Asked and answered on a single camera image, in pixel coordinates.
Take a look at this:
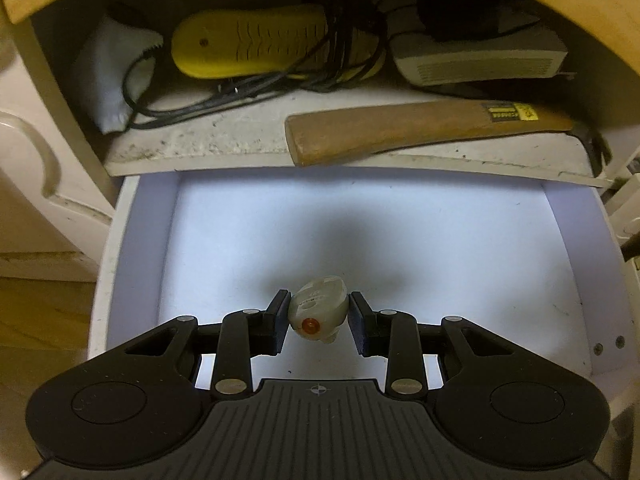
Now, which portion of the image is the white cloth bag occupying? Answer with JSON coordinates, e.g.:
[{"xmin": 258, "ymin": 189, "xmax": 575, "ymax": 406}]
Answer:
[{"xmin": 68, "ymin": 15, "xmax": 164, "ymax": 134}]

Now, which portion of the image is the yellow shoe dryer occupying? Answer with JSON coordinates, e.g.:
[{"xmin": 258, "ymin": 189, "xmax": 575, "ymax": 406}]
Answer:
[{"xmin": 170, "ymin": 6, "xmax": 386, "ymax": 82}]

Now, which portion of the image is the black power cable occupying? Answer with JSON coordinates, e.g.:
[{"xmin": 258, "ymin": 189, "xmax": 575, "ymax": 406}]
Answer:
[{"xmin": 120, "ymin": 14, "xmax": 402, "ymax": 131}]

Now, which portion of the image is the white drawer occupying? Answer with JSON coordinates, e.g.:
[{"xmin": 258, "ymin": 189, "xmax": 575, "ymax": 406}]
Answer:
[{"xmin": 89, "ymin": 168, "xmax": 639, "ymax": 396}]

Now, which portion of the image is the wooden handle hammer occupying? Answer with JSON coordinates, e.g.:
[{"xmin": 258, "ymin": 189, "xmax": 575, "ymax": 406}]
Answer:
[{"xmin": 284, "ymin": 99, "xmax": 613, "ymax": 176}]

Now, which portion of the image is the wooden top cabinet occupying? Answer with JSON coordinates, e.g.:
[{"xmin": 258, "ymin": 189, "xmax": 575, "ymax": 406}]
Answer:
[{"xmin": 1, "ymin": 0, "xmax": 639, "ymax": 282}]

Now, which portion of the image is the white device with orange button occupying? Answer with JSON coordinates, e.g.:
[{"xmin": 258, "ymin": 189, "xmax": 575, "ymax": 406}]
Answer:
[{"xmin": 288, "ymin": 275, "xmax": 348, "ymax": 344}]

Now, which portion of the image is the white vented electronic box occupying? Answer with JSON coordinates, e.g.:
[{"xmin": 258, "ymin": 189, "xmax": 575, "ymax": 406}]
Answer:
[{"xmin": 388, "ymin": 9, "xmax": 568, "ymax": 87}]

